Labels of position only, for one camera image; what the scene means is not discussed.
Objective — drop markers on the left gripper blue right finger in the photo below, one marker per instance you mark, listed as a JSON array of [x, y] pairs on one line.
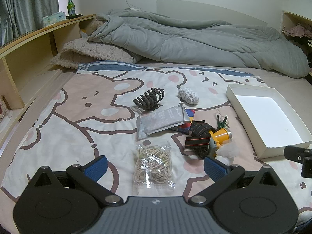
[[224, 177]]

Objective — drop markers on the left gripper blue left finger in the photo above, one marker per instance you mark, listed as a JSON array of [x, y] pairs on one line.
[[86, 178]]

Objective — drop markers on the white plastic bag bundle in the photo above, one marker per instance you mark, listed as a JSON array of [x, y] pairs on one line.
[[227, 153]]

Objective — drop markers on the yellow headlamp with strap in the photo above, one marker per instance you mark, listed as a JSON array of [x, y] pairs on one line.
[[205, 140]]

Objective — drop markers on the green plastic clip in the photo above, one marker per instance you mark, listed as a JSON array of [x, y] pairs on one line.
[[222, 122]]

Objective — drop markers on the colourful playing card box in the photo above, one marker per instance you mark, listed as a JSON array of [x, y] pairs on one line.
[[185, 128]]

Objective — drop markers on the bag of rubber bands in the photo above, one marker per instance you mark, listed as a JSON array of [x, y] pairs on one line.
[[153, 172]]

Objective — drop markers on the grey foil pouch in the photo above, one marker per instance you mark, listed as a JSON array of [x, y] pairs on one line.
[[162, 120]]

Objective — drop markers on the black claw hair clip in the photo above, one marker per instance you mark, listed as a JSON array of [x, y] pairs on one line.
[[150, 100]]

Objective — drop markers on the white cardboard box tray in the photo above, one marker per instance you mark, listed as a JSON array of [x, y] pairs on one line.
[[269, 120]]

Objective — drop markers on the cartoon bear blanket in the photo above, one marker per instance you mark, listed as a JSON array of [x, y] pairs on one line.
[[93, 114]]

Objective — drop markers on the wooden bedside shelf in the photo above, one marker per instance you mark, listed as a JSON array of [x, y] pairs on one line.
[[26, 69]]

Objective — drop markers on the beige fluffy pillow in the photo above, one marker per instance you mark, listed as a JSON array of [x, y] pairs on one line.
[[82, 51]]

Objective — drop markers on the pink clothes on shelf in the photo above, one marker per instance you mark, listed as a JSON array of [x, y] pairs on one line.
[[300, 30]]

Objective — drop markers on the right wooden shelf unit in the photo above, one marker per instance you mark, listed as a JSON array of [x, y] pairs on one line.
[[290, 20]]

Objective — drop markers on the brown plush toy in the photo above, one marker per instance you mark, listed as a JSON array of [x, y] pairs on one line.
[[93, 26]]

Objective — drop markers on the grey duvet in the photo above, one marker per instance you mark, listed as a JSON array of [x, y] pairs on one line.
[[201, 42]]

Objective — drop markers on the tissue pack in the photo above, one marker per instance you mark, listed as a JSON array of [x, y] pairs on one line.
[[54, 18]]

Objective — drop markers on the green glass bottle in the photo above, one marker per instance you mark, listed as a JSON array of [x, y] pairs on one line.
[[71, 8]]

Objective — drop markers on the grey curtain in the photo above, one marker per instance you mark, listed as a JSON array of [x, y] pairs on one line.
[[19, 17]]

